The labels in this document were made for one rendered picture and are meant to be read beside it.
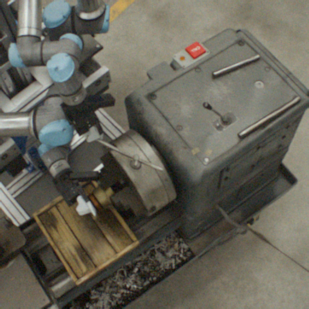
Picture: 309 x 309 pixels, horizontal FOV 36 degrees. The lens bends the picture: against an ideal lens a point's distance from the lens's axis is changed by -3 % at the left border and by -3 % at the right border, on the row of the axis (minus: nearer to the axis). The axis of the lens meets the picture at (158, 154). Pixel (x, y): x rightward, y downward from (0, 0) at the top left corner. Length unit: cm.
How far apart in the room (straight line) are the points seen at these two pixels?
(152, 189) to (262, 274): 132
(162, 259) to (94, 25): 107
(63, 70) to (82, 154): 156
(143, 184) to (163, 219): 34
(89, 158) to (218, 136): 131
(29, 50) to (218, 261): 179
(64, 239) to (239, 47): 104
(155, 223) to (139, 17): 207
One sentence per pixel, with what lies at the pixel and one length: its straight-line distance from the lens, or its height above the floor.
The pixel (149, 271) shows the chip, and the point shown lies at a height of 59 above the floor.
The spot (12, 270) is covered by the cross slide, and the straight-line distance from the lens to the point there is 194.
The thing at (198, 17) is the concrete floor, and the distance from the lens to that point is 371.
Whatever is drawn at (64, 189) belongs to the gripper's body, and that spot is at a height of 111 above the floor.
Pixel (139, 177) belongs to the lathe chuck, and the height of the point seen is 122.
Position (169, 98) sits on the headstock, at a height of 125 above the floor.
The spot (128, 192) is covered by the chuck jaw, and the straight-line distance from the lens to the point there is 180.
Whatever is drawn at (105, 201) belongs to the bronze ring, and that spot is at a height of 110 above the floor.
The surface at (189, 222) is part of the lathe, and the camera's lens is 209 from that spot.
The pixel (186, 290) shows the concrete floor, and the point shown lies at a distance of 281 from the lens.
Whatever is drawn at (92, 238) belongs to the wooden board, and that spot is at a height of 89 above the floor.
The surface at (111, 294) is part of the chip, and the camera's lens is 224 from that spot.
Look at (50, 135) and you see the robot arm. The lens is 162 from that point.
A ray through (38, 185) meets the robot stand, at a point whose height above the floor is 21.
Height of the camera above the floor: 277
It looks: 64 degrees down
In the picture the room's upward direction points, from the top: 5 degrees counter-clockwise
